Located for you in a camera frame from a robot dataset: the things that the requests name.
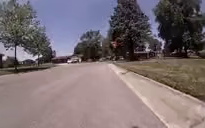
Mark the slender light green tree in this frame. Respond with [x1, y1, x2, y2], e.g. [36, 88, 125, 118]
[0, 0, 41, 72]

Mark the white vehicle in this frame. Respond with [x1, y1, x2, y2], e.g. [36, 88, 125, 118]
[66, 56, 82, 64]

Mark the pale concrete kerb strip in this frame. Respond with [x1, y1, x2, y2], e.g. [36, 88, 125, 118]
[107, 62, 205, 128]

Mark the low house behind trees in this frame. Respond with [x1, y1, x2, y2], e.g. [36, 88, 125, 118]
[133, 44, 164, 60]

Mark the large dark broad tree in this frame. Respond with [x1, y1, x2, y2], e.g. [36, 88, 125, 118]
[153, 0, 205, 58]

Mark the round green tree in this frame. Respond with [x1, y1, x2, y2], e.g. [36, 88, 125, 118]
[73, 29, 105, 62]

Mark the small green tree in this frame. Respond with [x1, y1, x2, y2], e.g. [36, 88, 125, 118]
[24, 28, 56, 66]

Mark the tall dark conifer tree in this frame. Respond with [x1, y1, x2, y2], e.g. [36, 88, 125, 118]
[108, 0, 153, 62]

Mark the grey asphalt road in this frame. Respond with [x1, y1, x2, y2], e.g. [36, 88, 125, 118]
[0, 61, 168, 128]

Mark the dry grass lawn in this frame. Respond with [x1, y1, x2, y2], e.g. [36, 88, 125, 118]
[115, 57, 205, 106]

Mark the shaded grass verge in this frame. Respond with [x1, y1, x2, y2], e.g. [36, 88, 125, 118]
[0, 63, 56, 78]

